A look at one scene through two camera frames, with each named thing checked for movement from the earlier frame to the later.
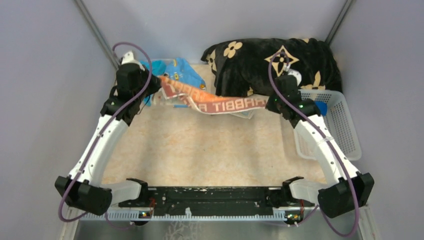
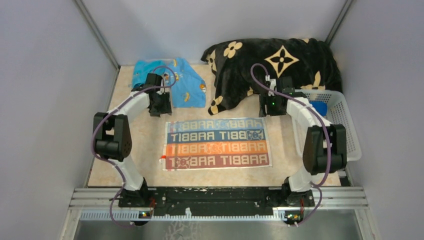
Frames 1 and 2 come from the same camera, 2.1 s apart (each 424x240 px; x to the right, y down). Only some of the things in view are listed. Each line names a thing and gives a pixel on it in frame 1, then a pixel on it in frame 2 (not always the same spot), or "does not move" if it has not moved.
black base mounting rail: [218, 199] does not move
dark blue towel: [323, 107] does not move
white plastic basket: [338, 118] does not move
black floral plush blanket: [252, 66] does not move
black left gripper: [156, 84] to [166, 109]
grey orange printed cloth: [201, 103] to [216, 143]
